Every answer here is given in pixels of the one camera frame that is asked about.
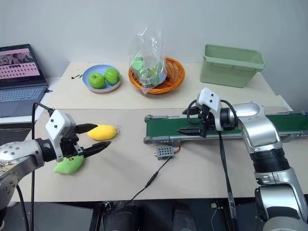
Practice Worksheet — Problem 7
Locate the clear plastic bag with toys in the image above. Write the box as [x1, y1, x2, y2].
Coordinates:
[128, 26, 167, 96]

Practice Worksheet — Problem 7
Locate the green apple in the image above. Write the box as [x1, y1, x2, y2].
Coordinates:
[88, 72, 107, 89]
[103, 68, 121, 86]

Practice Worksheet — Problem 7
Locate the green plush toy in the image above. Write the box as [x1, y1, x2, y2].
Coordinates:
[53, 154, 85, 175]

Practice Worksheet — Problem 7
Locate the open laptop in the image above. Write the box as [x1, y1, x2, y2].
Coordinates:
[0, 43, 50, 119]

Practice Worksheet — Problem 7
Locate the blue plate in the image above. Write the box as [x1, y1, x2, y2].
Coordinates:
[81, 64, 123, 94]

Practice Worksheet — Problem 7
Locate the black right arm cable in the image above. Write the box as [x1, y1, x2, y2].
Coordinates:
[182, 98, 239, 231]

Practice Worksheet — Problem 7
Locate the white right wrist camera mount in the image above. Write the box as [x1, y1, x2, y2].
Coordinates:
[196, 87, 225, 132]

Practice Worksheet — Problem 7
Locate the green conveyor belt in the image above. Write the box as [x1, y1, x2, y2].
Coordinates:
[143, 111, 308, 145]

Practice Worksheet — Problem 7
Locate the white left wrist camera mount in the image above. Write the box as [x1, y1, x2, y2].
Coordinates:
[45, 109, 77, 163]

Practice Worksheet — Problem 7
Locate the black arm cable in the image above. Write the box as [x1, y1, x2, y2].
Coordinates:
[30, 103, 55, 231]
[182, 98, 239, 231]

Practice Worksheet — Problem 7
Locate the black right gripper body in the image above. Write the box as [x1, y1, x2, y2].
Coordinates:
[197, 104, 217, 139]

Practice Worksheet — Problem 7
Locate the orange woven basket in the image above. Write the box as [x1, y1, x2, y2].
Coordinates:
[128, 56, 186, 95]

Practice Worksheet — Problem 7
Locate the grey perforated control box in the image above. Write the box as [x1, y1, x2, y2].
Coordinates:
[154, 146, 175, 161]

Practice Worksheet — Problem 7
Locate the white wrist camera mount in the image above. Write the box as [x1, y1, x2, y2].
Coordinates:
[196, 87, 225, 132]
[45, 109, 77, 163]

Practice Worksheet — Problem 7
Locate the dark rounded shape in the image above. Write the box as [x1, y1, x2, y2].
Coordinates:
[115, 204, 141, 231]

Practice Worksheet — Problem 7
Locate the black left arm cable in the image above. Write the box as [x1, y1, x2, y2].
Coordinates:
[30, 103, 55, 231]

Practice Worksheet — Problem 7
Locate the light green plastic bin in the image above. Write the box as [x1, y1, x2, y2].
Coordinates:
[199, 44, 266, 89]

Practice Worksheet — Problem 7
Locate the thin white cable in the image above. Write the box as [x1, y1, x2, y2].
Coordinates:
[208, 203, 223, 231]

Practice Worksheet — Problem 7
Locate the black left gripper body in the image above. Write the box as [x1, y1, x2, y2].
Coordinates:
[59, 131, 85, 160]

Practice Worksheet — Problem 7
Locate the yellow plush mango toy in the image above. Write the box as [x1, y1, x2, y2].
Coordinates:
[87, 123, 122, 141]

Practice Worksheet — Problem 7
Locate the black power cable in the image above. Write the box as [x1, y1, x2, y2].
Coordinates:
[124, 155, 174, 209]

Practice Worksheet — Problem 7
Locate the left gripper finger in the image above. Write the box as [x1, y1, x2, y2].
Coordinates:
[82, 141, 112, 158]
[73, 123, 99, 134]

